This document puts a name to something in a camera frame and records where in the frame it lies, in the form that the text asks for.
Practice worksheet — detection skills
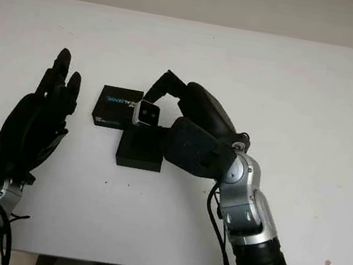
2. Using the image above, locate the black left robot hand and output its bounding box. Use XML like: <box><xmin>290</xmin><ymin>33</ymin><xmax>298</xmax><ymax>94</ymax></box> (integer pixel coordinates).
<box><xmin>0</xmin><ymin>39</ymin><xmax>86</xmax><ymax>190</ymax></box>

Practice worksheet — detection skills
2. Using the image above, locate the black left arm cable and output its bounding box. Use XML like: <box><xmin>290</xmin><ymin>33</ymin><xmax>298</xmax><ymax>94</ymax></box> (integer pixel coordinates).
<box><xmin>0</xmin><ymin>196</ymin><xmax>35</xmax><ymax>265</ymax></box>

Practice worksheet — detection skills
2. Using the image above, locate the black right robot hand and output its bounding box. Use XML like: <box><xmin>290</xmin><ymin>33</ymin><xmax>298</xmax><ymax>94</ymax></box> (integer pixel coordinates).
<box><xmin>137</xmin><ymin>66</ymin><xmax>261</xmax><ymax>158</ymax></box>

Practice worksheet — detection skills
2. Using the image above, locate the black RealSense box lid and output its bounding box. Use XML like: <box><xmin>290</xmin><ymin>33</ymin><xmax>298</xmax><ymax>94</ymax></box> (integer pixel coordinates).
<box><xmin>89</xmin><ymin>83</ymin><xmax>145</xmax><ymax>133</ymax></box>

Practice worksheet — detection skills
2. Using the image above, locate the black box base foam insert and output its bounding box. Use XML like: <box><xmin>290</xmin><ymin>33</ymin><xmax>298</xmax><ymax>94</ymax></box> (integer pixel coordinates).
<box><xmin>113</xmin><ymin>120</ymin><xmax>169</xmax><ymax>174</ymax></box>

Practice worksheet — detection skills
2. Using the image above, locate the small silver square camera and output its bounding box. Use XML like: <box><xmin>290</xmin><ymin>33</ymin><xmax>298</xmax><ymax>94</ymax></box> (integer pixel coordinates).
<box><xmin>131</xmin><ymin>98</ymin><xmax>162</xmax><ymax>130</ymax></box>

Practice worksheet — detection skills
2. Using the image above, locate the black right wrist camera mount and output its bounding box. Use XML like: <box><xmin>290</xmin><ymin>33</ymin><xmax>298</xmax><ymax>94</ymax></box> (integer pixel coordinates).
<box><xmin>156</xmin><ymin>114</ymin><xmax>243</xmax><ymax>185</ymax></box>

